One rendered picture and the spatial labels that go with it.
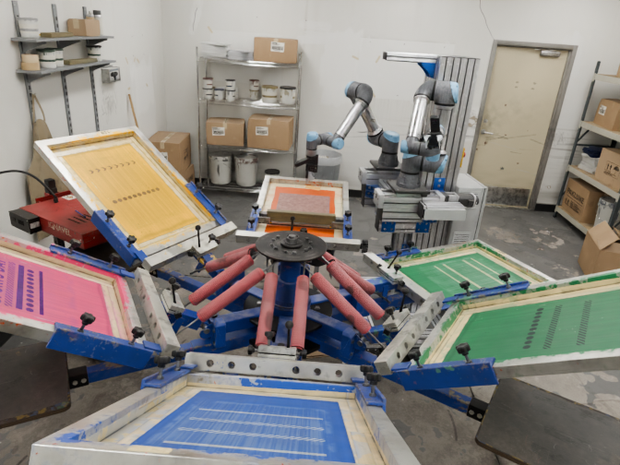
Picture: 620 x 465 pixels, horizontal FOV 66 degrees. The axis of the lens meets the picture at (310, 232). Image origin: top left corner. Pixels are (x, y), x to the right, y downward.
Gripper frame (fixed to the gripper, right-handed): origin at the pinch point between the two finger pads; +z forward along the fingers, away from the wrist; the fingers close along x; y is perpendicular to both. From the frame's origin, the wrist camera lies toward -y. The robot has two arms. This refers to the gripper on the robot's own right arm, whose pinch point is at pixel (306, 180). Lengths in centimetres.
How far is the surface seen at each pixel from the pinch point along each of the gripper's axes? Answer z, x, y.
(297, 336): -27, -179, 6
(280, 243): -40, -139, -4
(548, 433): -12, -199, 92
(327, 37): -37, 320, 4
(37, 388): -12, -198, -81
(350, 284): -29, -149, 25
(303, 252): -40, -144, 5
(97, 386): 99, -109, -119
